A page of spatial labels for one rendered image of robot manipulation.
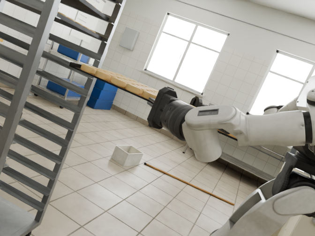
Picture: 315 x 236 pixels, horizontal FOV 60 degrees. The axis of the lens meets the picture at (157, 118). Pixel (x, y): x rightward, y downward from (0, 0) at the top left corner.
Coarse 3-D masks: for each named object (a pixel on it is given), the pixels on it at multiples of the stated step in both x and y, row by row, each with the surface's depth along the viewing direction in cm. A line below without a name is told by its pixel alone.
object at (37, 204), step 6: (0, 180) 144; (0, 186) 143; (6, 186) 143; (12, 186) 143; (12, 192) 142; (18, 192) 142; (18, 198) 140; (24, 198) 142; (30, 198) 141; (30, 204) 139; (36, 204) 140; (42, 204) 140
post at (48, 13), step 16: (48, 0) 83; (48, 16) 83; (48, 32) 86; (32, 48) 85; (32, 64) 85; (32, 80) 88; (16, 96) 87; (16, 112) 88; (0, 144) 90; (0, 160) 91
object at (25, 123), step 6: (0, 114) 139; (6, 114) 140; (24, 120) 138; (24, 126) 136; (30, 126) 138; (36, 126) 137; (36, 132) 136; (42, 132) 137; (48, 132) 136; (48, 138) 134; (54, 138) 136; (60, 138) 135; (60, 144) 133; (66, 144) 134
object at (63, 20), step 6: (12, 0) 109; (24, 6) 113; (36, 12) 125; (54, 18) 108; (60, 18) 93; (66, 18) 95; (66, 24) 118; (72, 24) 100; (78, 24) 104; (84, 30) 109; (90, 30) 114; (96, 36) 120
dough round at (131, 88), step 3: (129, 84) 86; (126, 87) 86; (129, 87) 85; (132, 87) 85; (135, 87) 86; (129, 90) 85; (132, 90) 85; (135, 90) 86; (138, 90) 86; (135, 93) 86; (138, 93) 87
